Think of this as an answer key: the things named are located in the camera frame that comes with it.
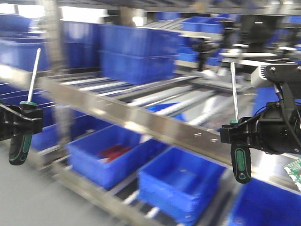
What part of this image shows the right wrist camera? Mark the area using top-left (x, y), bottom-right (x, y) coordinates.
top-left (251, 64), bottom-right (301, 87)

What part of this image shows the green circuit board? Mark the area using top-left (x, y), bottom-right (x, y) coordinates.
top-left (283, 158), bottom-right (301, 191)

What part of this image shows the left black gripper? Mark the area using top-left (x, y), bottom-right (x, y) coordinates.
top-left (0, 105), bottom-right (44, 141)

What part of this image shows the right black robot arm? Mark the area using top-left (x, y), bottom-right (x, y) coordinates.
top-left (220, 102), bottom-right (301, 154)

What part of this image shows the green black screwdriver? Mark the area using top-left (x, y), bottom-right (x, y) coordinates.
top-left (8, 48), bottom-right (41, 166)
top-left (230, 62), bottom-right (251, 184)

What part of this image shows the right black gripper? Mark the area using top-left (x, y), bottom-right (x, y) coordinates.
top-left (220, 101), bottom-right (301, 154)

